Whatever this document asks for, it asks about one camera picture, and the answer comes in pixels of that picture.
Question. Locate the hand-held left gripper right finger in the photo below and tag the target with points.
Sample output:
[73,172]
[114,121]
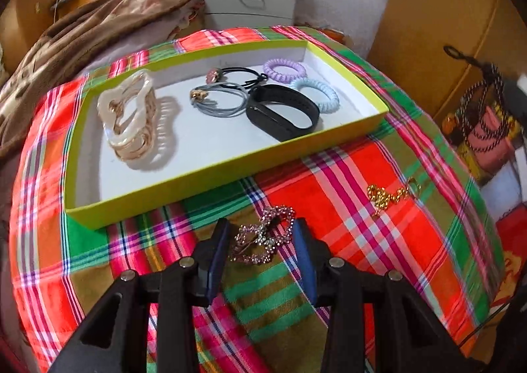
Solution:
[304,262]

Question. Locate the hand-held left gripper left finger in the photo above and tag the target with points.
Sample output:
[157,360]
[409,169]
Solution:
[216,257]

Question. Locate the rhinestone hair clip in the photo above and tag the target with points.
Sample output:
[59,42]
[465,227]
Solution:
[263,249]

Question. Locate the yellow-green shallow cardboard box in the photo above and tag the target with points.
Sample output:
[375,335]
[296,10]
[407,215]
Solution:
[206,142]

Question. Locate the black wristband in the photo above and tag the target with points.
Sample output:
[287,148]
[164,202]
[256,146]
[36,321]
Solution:
[263,124]

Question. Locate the pearl white hair claw clip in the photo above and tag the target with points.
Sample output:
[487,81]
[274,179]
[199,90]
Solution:
[111,101]

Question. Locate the colourful plaid cloth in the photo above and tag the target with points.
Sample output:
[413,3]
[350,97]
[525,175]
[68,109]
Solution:
[370,274]

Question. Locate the red box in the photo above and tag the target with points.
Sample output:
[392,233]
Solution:
[512,245]

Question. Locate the pink and yellow box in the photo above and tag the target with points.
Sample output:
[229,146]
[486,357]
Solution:
[494,150]

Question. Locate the grey nightstand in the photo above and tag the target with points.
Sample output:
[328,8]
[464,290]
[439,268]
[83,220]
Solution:
[247,2]

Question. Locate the brown patterned blanket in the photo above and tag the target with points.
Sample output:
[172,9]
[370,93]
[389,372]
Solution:
[61,48]

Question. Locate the wooden wardrobe door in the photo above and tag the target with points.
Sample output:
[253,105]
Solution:
[432,6]

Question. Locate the tall wooden wardrobe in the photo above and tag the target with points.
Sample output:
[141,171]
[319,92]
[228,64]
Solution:
[29,6]

